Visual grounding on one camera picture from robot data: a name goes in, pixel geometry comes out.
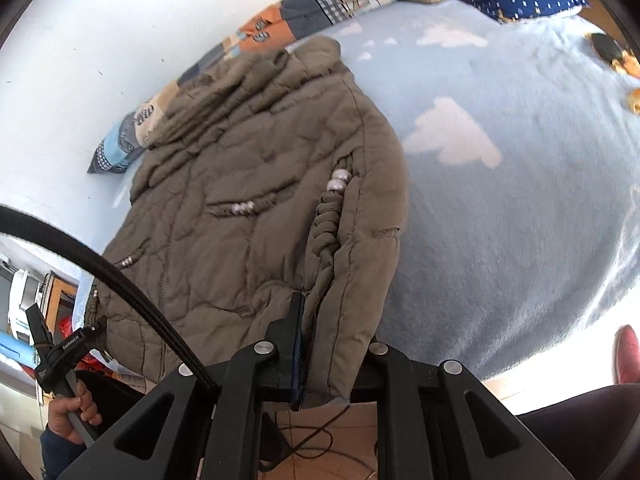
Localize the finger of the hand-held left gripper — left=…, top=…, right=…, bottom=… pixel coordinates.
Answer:
left=25, top=304, right=52, bottom=350

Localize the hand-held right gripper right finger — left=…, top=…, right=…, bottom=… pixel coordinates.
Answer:
left=350, top=341, right=576, bottom=480

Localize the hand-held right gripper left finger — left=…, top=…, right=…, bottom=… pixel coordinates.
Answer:
left=57, top=291, right=307, bottom=480

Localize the brown quilted jacket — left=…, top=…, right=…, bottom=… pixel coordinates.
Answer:
left=82, top=35, right=411, bottom=408

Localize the person's left forearm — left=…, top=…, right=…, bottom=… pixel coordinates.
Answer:
left=40, top=422, right=101, bottom=480

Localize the person's left hand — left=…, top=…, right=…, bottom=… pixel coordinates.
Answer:
left=46, top=387, right=103, bottom=446

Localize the white appliance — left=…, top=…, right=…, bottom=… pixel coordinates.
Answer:
left=0, top=255, right=51, bottom=341

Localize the red plastic bag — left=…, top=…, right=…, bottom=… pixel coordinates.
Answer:
left=57, top=315, right=108, bottom=373

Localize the light blue tube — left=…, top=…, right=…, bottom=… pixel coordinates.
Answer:
left=0, top=330, right=41, bottom=368

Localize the wooden shelf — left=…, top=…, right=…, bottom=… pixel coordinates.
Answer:
left=42, top=270, right=81, bottom=331

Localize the person's right leg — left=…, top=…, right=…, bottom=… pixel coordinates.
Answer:
left=510, top=385, right=640, bottom=480

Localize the blue cloud bedsheet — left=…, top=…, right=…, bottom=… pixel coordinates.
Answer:
left=70, top=0, right=640, bottom=381

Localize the red slipper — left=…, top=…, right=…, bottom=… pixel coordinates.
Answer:
left=612, top=325, right=640, bottom=386

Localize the patchwork blanket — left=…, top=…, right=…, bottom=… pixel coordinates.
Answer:
left=87, top=0, right=481, bottom=176

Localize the yellow cloth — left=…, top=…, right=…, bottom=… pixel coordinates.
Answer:
left=582, top=32, right=640, bottom=78

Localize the thin black floor cable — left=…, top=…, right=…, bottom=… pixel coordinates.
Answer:
left=260, top=400, right=381, bottom=480

